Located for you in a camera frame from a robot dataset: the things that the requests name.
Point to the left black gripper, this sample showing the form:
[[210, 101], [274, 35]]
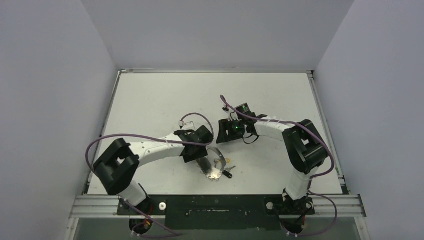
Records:
[[201, 153]]

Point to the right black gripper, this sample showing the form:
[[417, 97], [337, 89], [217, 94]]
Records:
[[249, 125]]

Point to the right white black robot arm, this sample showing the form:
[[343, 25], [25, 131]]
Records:
[[305, 152]]

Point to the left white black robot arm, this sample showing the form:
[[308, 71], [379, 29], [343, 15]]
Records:
[[117, 165]]

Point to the key with yellow tag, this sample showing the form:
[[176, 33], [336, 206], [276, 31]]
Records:
[[219, 161]]

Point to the key with black head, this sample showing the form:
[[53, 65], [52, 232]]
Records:
[[227, 172]]

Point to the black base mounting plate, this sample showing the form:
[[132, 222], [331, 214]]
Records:
[[221, 221]]

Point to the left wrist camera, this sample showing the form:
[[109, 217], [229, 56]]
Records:
[[188, 126]]

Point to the aluminium frame rail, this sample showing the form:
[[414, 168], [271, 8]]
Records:
[[107, 207]]

